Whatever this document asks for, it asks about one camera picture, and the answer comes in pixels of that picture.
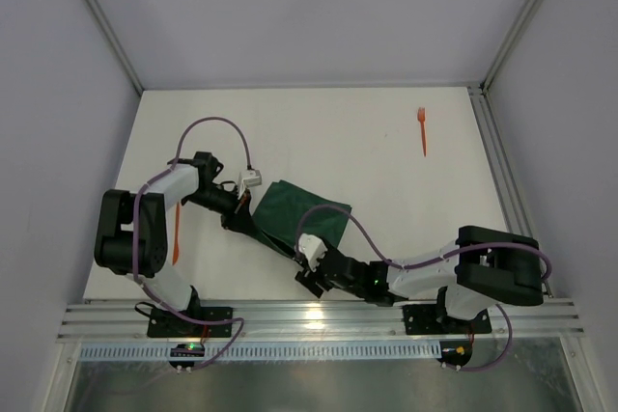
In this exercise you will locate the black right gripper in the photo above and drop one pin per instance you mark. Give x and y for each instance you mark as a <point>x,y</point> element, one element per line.
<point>312,274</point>

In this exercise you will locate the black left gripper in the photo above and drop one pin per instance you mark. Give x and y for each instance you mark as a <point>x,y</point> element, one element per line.
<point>237,215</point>

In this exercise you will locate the green cloth napkin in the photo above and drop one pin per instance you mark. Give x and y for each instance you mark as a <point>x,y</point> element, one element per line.
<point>275,219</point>

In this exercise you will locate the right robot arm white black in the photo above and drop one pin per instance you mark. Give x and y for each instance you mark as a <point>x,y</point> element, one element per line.
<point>449,292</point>

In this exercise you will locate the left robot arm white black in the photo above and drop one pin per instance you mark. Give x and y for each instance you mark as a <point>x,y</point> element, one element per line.
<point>132,237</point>

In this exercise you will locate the orange plastic knife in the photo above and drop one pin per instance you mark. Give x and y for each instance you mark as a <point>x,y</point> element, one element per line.
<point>176,242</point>

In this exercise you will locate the right black controller board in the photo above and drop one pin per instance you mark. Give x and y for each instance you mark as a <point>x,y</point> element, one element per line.
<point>454,354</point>

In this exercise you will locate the black controller board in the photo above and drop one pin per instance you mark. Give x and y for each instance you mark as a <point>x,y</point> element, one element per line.
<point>454,354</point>
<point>185,356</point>

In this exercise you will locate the left black controller board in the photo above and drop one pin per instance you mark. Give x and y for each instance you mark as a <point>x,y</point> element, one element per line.
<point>185,356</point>

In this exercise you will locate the orange plastic fork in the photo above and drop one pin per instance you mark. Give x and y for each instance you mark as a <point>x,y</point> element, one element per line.
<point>421,118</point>

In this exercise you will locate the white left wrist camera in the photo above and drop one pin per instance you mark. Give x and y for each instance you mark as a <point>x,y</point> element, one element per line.
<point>249,178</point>

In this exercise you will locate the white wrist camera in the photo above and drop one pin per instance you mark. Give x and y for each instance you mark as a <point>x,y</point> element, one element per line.
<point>309,251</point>
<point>249,178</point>

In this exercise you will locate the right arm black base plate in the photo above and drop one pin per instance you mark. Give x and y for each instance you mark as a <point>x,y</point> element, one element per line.
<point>431,319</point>

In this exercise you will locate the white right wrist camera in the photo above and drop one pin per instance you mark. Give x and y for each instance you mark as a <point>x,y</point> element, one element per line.
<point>309,251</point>

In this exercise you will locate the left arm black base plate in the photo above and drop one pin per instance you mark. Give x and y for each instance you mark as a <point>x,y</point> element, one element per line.
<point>163,324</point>

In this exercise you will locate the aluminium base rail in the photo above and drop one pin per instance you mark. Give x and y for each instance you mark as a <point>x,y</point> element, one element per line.
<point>116,320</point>

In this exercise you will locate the aluminium frame rail right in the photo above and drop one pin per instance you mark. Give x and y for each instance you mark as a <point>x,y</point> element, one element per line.
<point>508,193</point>

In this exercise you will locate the slotted grey cable duct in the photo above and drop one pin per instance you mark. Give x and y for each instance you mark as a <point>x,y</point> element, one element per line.
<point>263,351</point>

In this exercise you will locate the aluminium frame post left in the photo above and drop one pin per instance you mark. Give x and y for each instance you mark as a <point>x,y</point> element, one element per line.
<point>113,43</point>

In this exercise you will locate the aluminium frame post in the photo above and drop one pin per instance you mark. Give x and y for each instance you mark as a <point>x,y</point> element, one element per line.
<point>113,43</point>
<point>519,26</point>

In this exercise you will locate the aluminium frame post right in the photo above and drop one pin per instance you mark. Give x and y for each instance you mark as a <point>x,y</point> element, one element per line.
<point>519,26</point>

